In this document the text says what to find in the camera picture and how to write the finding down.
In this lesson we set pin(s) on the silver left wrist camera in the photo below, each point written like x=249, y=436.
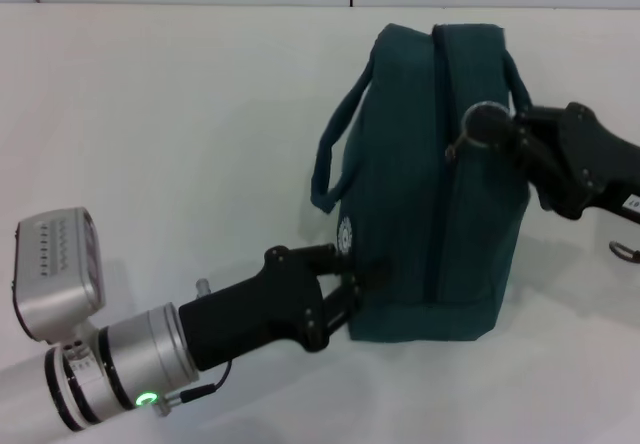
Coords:
x=55, y=274

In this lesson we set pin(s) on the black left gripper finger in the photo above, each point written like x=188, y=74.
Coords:
x=360, y=276
x=325, y=256

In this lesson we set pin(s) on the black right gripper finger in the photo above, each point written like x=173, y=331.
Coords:
x=490, y=126
x=542, y=174

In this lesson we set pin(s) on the teal fabric lunch bag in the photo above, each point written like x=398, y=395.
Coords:
x=440, y=204

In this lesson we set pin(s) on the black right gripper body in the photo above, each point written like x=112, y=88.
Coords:
x=595, y=159

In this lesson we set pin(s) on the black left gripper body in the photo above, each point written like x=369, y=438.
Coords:
x=250, y=314

